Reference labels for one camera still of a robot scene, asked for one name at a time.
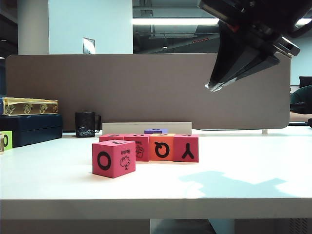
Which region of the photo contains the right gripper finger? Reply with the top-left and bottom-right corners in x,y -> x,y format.
205,21 -> 247,88
211,47 -> 281,92

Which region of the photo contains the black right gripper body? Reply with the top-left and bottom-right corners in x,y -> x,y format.
198,0 -> 301,61

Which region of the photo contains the red foam block printed Y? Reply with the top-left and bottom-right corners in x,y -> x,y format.
173,134 -> 199,163

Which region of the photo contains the orange foam block printed Q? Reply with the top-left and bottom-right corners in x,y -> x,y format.
148,133 -> 176,162

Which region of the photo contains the red foam block printed turtle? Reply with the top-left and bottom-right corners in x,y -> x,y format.
123,133 -> 150,162

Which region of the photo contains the red foam block printed 5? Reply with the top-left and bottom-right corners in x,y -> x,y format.
99,133 -> 127,143

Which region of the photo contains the dark green office chair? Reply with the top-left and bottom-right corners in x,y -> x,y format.
289,85 -> 312,115

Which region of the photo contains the purple foam block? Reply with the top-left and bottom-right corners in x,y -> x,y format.
144,128 -> 169,135

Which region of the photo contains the brown desk divider panel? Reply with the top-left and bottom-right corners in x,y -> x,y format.
5,52 -> 291,130

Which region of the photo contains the red foam block printed O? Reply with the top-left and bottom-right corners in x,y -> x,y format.
92,139 -> 136,179

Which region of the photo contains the black mug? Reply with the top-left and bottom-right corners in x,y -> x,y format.
74,112 -> 102,138

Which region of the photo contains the dark blue box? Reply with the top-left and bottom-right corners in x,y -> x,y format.
0,114 -> 63,148

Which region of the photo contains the yellow printed box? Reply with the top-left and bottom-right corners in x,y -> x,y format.
0,97 -> 59,116

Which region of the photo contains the green foam block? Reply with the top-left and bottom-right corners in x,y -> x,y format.
0,131 -> 13,151

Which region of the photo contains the beige cable tray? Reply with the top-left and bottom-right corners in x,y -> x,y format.
101,121 -> 193,136

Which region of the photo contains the silver wall plate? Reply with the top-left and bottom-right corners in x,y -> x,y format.
82,37 -> 96,55

